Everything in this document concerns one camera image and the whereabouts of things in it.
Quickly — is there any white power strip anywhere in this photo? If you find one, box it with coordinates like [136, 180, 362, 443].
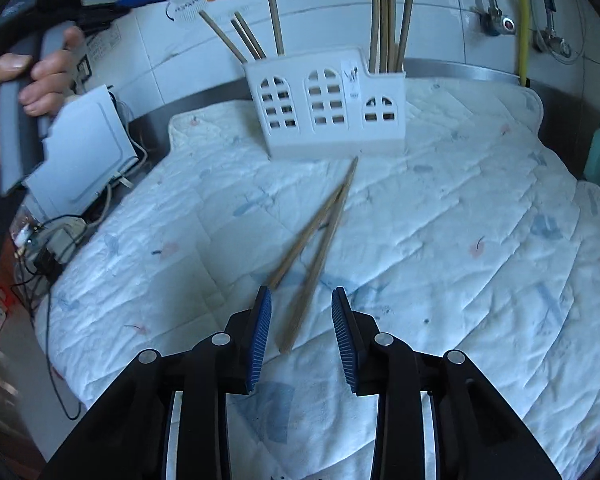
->
[22, 219, 86, 274]

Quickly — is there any chrome water valve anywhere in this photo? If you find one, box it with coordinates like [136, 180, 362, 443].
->
[533, 29, 572, 62]

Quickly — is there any person's left hand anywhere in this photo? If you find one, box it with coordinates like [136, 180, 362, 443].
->
[0, 25, 86, 172]

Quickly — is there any white plastic utensil holder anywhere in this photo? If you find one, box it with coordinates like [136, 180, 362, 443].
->
[244, 47, 406, 159]

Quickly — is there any instruction label sticker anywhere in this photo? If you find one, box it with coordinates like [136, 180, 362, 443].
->
[86, 25, 121, 63]

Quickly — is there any red-knob water valve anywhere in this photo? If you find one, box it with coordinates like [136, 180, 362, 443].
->
[478, 8, 516, 37]

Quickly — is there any yellow gas hose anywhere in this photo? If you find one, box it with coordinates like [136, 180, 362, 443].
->
[510, 0, 531, 89]

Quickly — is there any white microwave oven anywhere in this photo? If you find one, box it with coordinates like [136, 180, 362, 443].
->
[24, 86, 137, 222]

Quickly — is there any white quilted mat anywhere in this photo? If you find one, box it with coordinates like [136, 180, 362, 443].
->
[35, 79, 600, 479]

